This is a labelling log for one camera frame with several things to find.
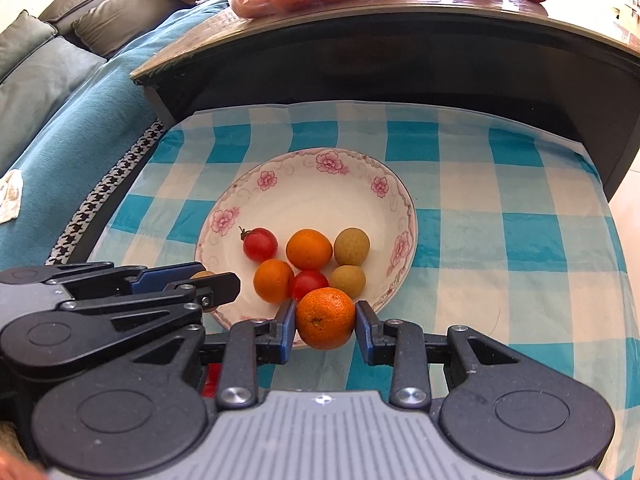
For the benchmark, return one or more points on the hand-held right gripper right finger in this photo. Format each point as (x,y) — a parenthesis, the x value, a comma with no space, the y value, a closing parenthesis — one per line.
(364,335)

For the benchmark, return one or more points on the grey sofa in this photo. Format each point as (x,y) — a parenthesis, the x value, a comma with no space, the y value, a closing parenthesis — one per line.
(115,15)

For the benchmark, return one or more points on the white crumpled cloth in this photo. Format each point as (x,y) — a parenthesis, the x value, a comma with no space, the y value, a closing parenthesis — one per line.
(10,197)

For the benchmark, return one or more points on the blue blanket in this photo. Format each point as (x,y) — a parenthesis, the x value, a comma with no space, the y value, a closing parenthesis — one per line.
(75,135)

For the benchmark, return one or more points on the pale teal cushion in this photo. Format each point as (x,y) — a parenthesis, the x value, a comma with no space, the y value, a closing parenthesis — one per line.
(45,95)
(25,40)

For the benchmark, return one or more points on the white floral rim plate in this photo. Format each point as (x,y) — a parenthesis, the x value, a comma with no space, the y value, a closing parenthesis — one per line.
(310,195)

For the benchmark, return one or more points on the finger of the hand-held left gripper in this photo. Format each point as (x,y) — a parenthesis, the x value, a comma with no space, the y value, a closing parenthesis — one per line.
(165,275)
(220,287)

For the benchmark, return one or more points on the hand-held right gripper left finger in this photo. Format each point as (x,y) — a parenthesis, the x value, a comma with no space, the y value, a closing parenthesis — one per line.
(286,332)

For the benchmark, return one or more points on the black white houndstooth cloth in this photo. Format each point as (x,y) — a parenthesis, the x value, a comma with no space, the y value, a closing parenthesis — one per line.
(110,195)

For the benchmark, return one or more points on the red garment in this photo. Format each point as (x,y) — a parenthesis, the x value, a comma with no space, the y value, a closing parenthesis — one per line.
(15,467)

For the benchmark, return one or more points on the blue white checkered cloth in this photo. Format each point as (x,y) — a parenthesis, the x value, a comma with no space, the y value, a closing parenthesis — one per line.
(500,260)

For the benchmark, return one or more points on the cherry tomato with stem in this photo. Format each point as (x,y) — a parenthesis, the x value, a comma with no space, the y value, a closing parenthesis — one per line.
(260,245)

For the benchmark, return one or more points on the dark coffee table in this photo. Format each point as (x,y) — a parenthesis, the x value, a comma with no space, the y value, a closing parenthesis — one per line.
(400,60)

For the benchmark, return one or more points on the large rough orange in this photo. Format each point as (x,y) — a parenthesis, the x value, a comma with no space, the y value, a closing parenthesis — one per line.
(325,317)

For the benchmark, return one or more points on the green-brown longan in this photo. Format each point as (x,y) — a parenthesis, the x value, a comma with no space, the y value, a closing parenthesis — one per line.
(347,280)
(351,246)
(202,275)

